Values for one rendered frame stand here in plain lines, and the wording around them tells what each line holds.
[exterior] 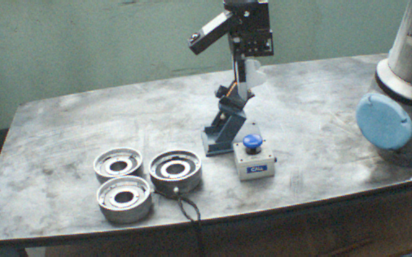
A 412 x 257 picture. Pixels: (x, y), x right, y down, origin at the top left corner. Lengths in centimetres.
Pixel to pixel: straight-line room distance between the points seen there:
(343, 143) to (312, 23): 165
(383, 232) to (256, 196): 42
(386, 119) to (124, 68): 198
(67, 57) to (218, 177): 176
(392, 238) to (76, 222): 74
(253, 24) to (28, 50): 183
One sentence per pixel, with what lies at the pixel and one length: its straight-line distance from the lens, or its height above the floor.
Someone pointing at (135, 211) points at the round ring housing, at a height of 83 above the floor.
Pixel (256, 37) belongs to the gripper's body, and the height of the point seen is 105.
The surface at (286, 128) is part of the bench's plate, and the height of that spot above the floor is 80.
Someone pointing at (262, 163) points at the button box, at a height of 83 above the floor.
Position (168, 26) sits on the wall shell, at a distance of 266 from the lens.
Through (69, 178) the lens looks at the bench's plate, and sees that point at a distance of 118.
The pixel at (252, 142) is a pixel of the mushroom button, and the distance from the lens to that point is 106.
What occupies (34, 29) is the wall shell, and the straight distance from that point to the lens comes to 272.
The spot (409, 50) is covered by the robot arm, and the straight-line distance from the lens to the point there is 88.
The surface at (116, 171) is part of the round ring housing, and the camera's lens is 116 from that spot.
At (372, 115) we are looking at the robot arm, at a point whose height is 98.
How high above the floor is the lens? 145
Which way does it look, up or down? 31 degrees down
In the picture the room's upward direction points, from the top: 7 degrees counter-clockwise
